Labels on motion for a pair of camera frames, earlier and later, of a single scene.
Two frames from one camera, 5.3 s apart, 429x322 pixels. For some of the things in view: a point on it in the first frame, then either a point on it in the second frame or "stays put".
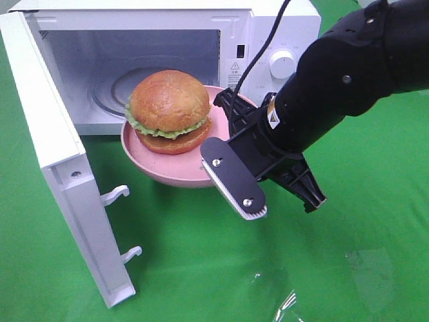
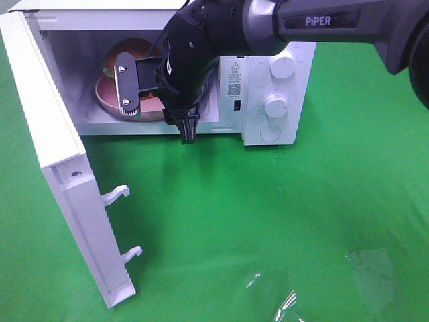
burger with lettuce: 169,111 to 139,49
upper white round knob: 283,64 stays put
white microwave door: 66,162 stays put
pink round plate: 184,168 to 151,109
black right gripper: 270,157 to 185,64
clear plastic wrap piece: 281,304 stays put
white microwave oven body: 100,49 stays put
